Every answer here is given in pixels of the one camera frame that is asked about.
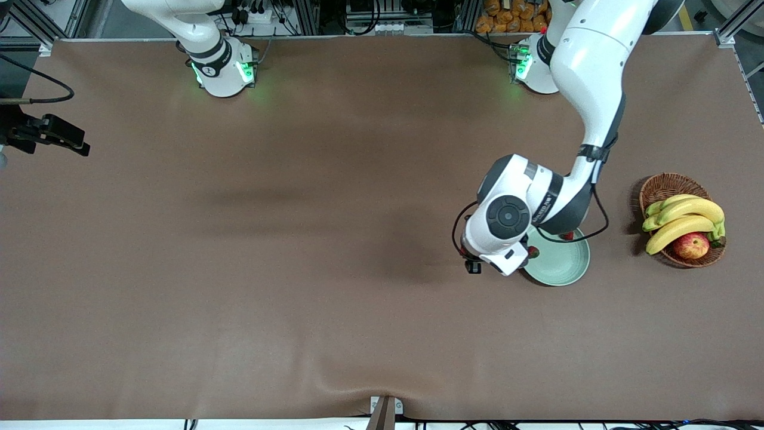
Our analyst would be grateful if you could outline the pale green plate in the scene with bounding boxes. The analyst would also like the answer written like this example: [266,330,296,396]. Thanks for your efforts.
[522,226,591,287]

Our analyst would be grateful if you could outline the brown table cover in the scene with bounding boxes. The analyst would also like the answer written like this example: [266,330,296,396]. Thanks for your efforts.
[0,33,764,422]

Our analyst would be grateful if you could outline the greenish yellow banana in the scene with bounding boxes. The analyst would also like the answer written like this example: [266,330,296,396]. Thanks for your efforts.
[645,194,702,218]

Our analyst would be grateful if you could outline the brown wicker basket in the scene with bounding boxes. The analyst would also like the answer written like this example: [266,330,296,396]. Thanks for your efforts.
[639,173,728,269]

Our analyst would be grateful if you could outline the red apple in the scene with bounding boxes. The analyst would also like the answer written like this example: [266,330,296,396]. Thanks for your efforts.
[673,232,711,260]

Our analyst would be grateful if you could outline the large yellow banana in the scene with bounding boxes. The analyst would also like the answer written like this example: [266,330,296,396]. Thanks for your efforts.
[655,198,725,228]

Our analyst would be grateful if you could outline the white power strip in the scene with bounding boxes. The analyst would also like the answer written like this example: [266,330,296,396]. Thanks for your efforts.
[239,3,275,24]

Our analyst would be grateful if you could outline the pile of orange packaged buns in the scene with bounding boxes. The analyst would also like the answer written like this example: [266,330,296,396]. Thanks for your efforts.
[476,0,554,34]

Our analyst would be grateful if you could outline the aluminium frame rail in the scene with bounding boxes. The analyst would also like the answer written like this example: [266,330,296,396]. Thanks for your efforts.
[715,12,764,126]
[0,0,90,58]

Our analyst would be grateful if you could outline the aluminium frame post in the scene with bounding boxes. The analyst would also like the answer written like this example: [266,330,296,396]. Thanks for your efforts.
[457,0,483,33]
[295,0,320,35]

